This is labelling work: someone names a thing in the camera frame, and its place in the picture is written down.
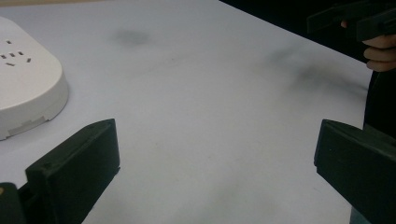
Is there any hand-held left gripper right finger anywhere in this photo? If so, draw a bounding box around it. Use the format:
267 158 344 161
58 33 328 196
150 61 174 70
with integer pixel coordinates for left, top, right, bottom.
313 119 396 224

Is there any white power strip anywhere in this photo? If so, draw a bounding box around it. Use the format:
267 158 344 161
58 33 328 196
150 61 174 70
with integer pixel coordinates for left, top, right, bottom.
0 16 70 141

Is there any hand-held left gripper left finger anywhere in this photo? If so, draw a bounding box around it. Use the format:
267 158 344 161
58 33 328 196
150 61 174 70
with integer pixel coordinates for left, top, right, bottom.
24 118 121 224

